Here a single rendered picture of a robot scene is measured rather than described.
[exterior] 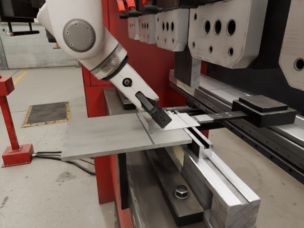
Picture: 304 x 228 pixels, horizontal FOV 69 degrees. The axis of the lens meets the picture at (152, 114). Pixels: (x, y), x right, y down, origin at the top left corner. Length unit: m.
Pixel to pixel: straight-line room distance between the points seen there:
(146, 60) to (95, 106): 0.42
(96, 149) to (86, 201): 1.40
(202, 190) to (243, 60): 0.26
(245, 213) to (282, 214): 1.51
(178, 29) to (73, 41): 0.20
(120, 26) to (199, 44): 0.99
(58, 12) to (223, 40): 0.23
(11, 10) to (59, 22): 1.19
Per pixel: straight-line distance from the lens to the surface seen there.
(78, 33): 0.36
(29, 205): 1.97
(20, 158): 2.45
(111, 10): 1.33
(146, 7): 0.53
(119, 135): 0.49
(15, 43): 7.77
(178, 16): 0.45
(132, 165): 0.61
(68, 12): 0.36
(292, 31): 0.23
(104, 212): 1.73
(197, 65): 0.47
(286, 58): 0.23
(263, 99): 0.69
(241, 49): 0.28
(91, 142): 0.48
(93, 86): 1.36
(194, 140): 0.48
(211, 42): 0.33
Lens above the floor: 1.22
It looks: 22 degrees down
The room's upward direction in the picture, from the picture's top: straight up
